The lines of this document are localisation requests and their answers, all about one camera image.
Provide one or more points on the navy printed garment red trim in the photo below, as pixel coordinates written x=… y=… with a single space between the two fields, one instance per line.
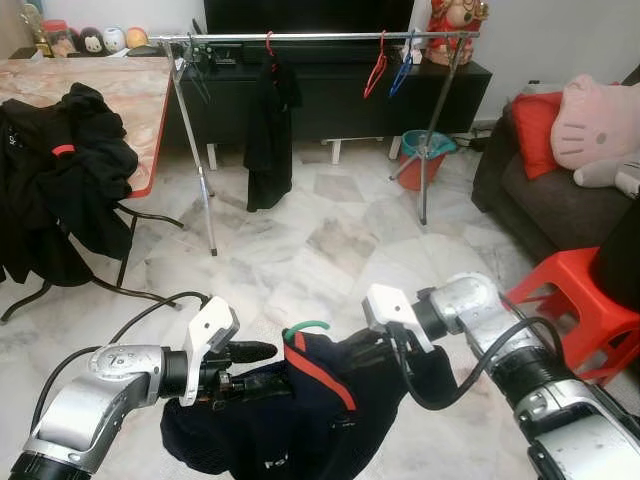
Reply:
x=300 y=430

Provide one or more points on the black jacket red trim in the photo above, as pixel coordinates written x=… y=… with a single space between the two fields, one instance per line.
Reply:
x=60 y=200

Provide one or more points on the red plastic hanger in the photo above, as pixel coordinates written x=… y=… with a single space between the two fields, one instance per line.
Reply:
x=270 y=45
x=377 y=68

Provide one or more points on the blue plastic hanger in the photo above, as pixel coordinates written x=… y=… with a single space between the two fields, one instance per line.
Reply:
x=401 y=68

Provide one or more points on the red bucket teal liner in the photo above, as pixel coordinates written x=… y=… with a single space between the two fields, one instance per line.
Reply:
x=415 y=175

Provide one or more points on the long black garment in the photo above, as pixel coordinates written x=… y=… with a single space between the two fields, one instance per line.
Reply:
x=270 y=140

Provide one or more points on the black round laundry bin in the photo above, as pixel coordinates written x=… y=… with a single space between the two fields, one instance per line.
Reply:
x=622 y=260

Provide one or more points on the red plastic stool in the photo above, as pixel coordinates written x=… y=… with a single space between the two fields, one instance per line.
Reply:
x=575 y=275

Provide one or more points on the dark grey fabric sofa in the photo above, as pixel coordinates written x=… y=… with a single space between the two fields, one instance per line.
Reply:
x=560 y=215

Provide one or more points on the black low tv cabinet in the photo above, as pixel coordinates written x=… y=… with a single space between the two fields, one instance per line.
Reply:
x=330 y=115

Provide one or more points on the red cushion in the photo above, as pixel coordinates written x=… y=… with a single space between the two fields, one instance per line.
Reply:
x=535 y=135

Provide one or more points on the grey totoro plush open eyes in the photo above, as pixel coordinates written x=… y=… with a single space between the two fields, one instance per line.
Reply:
x=610 y=173

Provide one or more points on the marble table red edge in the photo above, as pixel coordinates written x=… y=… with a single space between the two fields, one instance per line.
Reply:
x=120 y=90

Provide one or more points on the white patterned side table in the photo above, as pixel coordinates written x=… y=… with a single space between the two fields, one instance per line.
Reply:
x=540 y=88

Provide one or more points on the silver metal clothes rack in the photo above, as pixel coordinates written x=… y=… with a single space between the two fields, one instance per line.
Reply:
x=320 y=36

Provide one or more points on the pink kitty face pillow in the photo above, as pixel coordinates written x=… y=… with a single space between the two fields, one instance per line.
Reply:
x=600 y=120

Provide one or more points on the orange round plush toy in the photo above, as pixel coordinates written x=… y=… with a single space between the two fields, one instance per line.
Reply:
x=137 y=37

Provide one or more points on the red fortune doll figurine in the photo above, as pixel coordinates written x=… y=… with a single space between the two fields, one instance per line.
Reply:
x=458 y=30

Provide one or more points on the white round plush toy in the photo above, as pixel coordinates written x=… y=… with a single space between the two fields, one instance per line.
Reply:
x=115 y=40

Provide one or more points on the black television screen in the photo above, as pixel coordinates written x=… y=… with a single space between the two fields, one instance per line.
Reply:
x=310 y=15

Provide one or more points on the black mouse plush toy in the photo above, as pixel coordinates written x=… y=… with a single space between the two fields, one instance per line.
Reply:
x=91 y=42

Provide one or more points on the jar with red lid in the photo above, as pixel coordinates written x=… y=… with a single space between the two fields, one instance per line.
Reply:
x=57 y=40

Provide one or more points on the gold ornament figure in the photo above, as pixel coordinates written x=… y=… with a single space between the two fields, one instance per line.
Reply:
x=33 y=25

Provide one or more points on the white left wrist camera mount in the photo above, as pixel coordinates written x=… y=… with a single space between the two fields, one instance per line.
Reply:
x=210 y=330

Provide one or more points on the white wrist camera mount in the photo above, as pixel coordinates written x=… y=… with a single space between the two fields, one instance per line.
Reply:
x=390 y=305
x=210 y=330

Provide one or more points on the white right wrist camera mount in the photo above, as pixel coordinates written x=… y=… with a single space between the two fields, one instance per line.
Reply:
x=390 y=305

